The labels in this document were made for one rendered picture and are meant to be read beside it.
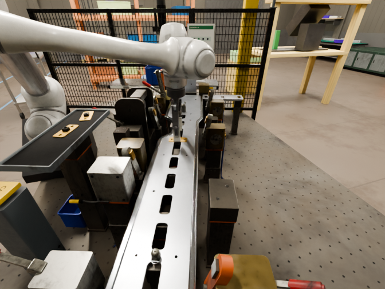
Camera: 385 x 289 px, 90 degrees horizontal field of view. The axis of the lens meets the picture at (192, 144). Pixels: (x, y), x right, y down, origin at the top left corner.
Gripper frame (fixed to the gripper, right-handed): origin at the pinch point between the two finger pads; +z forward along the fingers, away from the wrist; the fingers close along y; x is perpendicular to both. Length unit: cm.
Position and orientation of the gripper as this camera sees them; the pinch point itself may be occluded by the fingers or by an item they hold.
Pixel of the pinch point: (177, 131)
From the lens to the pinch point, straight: 88.3
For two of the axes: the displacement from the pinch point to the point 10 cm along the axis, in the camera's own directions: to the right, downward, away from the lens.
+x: 10.0, 0.2, -0.3
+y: -0.3, 5.4, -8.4
